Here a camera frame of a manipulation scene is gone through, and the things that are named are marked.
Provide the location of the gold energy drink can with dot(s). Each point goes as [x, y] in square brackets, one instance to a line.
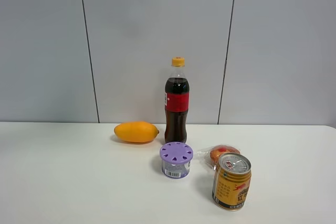
[231, 181]

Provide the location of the cola bottle yellow cap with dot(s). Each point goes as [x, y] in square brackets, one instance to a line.
[177, 90]

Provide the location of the yellow mango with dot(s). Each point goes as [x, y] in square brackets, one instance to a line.
[136, 132]

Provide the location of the purple air freshener tub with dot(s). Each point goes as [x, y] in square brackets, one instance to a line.
[176, 159]

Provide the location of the wrapped strawberry muffin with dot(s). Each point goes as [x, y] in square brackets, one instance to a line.
[210, 156]

